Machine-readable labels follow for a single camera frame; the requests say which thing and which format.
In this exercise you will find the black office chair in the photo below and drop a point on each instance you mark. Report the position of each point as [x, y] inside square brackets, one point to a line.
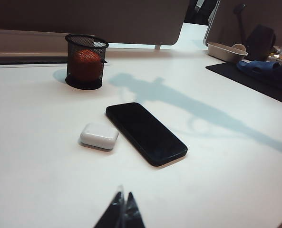
[200, 12]

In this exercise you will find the black mesh pen holder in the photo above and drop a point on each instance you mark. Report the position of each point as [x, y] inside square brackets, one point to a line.
[83, 84]

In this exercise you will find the beige paper cup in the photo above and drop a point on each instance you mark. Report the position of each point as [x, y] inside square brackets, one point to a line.
[239, 47]

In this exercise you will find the black desk mat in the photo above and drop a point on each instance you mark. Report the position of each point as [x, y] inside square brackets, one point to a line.
[250, 80]

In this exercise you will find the grey neighbouring desk partition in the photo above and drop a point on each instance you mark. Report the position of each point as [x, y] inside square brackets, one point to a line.
[226, 23]

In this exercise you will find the beige paper tray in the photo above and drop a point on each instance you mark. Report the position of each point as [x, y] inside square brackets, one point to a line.
[220, 52]

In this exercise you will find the black smartphone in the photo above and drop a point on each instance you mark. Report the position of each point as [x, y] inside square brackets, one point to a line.
[145, 133]

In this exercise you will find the black bag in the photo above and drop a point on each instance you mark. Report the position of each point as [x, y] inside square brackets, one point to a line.
[262, 42]

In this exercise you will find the black stand pole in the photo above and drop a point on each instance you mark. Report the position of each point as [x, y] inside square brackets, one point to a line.
[241, 21]

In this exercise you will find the white partition foot bracket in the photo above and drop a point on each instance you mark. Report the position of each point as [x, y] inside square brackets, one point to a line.
[157, 47]

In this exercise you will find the orange ball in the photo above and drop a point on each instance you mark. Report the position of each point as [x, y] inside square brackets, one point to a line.
[86, 61]

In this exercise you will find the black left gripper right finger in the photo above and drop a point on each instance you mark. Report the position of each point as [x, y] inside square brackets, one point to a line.
[133, 216]

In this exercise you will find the brown fabric desk partition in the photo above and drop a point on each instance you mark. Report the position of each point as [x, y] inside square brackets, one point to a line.
[83, 16]

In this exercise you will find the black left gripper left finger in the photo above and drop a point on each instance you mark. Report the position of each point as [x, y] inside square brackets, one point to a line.
[112, 216]

